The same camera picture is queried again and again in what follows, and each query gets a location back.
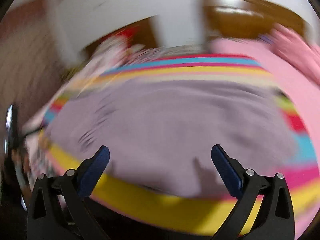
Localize brown wooden headboard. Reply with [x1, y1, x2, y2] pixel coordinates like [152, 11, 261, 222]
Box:
[85, 17, 163, 58]

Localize striped colourful blanket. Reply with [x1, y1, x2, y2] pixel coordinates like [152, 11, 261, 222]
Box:
[37, 52, 320, 238]

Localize white pink printed quilt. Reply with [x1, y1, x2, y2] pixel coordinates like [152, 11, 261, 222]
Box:
[82, 36, 160, 80]

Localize wooden nightstand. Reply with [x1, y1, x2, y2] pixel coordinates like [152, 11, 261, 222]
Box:
[201, 0, 313, 42]

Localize pink cloth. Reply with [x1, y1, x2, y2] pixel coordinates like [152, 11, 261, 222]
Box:
[210, 25, 320, 240]

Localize red pillow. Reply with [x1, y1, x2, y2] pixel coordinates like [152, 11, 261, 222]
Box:
[110, 27, 140, 43]

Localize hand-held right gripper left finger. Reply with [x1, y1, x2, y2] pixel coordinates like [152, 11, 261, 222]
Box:
[26, 145, 110, 240]

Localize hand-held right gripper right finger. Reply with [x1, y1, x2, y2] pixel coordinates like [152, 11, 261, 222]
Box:
[211, 144, 295, 240]

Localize lavender pants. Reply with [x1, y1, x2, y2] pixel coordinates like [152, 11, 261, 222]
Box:
[44, 80, 298, 198]

